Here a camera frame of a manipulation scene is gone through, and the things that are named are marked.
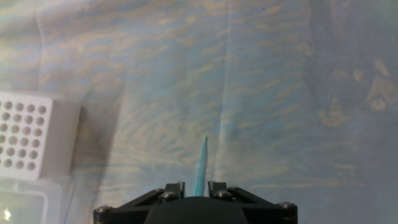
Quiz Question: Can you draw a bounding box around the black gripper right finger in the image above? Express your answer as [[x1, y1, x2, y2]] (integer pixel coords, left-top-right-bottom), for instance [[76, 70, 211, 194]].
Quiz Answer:
[[207, 180, 299, 224]]

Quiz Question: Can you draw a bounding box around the light blue table cloth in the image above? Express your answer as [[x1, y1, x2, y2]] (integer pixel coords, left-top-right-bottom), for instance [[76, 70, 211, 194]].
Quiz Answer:
[[0, 0, 398, 224]]

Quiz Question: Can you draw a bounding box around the blue pipette tip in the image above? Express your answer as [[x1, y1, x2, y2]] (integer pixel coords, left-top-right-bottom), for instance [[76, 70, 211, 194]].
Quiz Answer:
[[193, 136, 208, 197]]

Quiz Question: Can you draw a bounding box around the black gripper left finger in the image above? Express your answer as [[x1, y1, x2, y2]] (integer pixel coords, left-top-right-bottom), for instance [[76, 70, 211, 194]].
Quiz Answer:
[[93, 182, 186, 224]]

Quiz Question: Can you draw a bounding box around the white pipette tip holder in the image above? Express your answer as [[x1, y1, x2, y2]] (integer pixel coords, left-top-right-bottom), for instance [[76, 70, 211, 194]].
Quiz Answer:
[[0, 90, 82, 181]]

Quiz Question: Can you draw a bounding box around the clear plastic box lid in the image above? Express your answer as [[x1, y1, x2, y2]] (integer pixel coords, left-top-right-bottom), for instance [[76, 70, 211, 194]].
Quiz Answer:
[[0, 175, 68, 224]]

